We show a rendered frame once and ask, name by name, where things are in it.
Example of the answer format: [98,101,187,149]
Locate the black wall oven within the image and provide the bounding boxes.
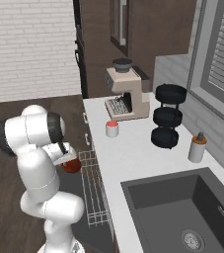
[72,0,89,100]

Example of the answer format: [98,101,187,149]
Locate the dark brown tall cabinet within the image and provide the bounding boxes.
[78,0,198,100]

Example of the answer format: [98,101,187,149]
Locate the window with grey blinds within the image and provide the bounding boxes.
[186,0,224,123]

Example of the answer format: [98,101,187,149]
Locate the black three-tier stand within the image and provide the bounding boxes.
[150,83,187,150]

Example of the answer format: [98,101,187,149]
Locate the white cup with red top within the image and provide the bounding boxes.
[105,120,120,138]

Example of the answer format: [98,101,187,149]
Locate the beige coffee machine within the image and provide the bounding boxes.
[104,57,151,122]

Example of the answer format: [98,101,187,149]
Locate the dark dishwasher door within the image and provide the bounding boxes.
[58,166,118,253]

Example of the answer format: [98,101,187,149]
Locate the silver cabinet handle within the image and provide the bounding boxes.
[118,0,128,46]

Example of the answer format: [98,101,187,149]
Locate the white soap dispenser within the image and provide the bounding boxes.
[187,130,208,164]

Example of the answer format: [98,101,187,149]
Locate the dark grey sink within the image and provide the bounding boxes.
[119,166,224,253]

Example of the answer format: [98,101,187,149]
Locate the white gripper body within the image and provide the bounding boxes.
[53,142,78,166]

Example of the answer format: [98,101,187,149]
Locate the white wire dishwasher rack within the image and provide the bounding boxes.
[77,149,112,229]

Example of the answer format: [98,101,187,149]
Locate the red bowl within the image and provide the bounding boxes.
[60,157,83,175]

